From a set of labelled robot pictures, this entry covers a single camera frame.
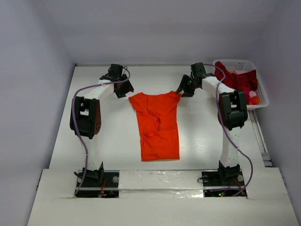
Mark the orange t shirt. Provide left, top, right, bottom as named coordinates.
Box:
left=129, top=91, right=181, bottom=161

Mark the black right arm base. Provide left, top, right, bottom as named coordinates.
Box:
left=197, top=171, right=245, bottom=198

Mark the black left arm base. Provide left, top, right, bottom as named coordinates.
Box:
left=75, top=171, right=119, bottom=198

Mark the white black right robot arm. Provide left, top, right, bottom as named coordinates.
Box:
left=176, top=62, right=248, bottom=187

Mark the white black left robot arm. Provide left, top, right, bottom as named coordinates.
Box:
left=70, top=64, right=134, bottom=186

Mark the white plastic laundry basket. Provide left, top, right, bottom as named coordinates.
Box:
left=213, top=59, right=269, bottom=110

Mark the dark red t shirt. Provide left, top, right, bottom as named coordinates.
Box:
left=214, top=61, right=258, bottom=105

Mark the pink garment in basket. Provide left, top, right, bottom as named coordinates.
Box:
left=249, top=91, right=257, bottom=98

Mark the orange garment in basket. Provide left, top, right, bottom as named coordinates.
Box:
left=249, top=96, right=260, bottom=105

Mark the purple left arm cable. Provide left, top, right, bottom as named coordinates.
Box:
left=71, top=65, right=131, bottom=195

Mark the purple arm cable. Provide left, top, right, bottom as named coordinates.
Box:
left=71, top=65, right=131, bottom=195
left=203, top=63, right=253, bottom=197

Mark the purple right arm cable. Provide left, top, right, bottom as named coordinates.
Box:
left=203, top=63, right=253, bottom=197

